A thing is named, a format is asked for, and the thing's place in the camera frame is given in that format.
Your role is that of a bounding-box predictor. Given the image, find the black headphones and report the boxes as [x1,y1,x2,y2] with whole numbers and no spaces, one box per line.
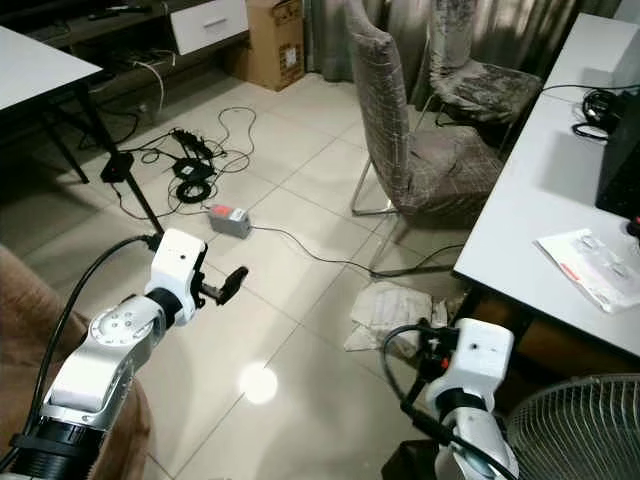
[572,88,626,141]

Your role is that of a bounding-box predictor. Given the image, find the small black power brick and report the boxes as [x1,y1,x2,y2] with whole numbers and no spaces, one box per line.
[101,150,134,184]

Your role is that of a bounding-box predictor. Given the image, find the grey white pillow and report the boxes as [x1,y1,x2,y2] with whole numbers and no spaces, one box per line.
[345,281,449,353]

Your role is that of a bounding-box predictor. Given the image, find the black monitor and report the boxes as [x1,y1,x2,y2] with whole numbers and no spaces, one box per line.
[595,68,640,223]

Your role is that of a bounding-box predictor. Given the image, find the dark wooden TV cabinet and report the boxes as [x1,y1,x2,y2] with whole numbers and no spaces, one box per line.
[0,0,251,111]

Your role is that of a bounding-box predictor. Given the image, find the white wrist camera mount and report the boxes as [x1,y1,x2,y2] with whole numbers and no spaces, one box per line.
[424,318,515,413]
[152,228,210,326]

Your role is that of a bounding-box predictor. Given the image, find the white table with black legs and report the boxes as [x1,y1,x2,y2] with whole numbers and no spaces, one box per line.
[0,25,167,234]

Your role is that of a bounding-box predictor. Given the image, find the white cable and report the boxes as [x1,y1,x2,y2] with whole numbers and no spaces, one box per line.
[130,58,169,116]

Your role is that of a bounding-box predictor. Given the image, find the grey striped curtain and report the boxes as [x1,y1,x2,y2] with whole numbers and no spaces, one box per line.
[305,0,623,91]

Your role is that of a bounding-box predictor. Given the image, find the clear plastic paper packet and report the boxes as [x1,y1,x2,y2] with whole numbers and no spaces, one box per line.
[536,228,640,314]

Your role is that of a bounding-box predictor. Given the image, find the long white desk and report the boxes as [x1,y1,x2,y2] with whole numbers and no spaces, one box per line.
[400,12,640,421]

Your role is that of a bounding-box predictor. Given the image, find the grey fan grille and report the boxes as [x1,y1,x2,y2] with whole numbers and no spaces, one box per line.
[503,373,640,480]

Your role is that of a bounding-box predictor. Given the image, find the grey power adapter red label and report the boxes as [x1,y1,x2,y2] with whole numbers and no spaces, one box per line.
[209,204,253,238]

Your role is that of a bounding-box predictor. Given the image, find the brown round sofa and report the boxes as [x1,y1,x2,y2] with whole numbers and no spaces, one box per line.
[0,245,151,480]

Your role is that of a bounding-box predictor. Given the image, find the black adapter with coiled cable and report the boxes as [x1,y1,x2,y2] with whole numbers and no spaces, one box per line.
[172,160,216,206]

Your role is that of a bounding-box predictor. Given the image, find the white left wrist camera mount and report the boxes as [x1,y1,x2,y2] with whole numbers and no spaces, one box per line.
[152,228,210,326]

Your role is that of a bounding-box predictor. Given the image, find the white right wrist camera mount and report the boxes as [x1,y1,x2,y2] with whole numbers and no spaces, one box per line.
[424,318,515,413]

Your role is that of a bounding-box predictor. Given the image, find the grey checked high-back chair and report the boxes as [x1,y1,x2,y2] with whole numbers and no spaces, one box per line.
[345,0,526,279]

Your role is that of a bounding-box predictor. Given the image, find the long black floor cable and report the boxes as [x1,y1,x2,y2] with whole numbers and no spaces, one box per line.
[250,224,466,278]

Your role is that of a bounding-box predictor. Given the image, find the brown cardboard box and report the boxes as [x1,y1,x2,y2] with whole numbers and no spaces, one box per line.
[225,0,306,93]

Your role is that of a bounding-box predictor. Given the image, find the black base block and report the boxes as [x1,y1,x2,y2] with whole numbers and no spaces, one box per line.
[380,440,446,480]

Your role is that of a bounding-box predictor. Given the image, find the grey patterned chair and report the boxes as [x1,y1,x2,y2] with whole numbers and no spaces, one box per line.
[428,0,546,129]

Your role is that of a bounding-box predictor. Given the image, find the white cabinet drawer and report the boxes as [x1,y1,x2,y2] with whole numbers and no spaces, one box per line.
[170,0,249,56]

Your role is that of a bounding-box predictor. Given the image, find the black power strip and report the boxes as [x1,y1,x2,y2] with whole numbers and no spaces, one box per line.
[172,128,216,161]

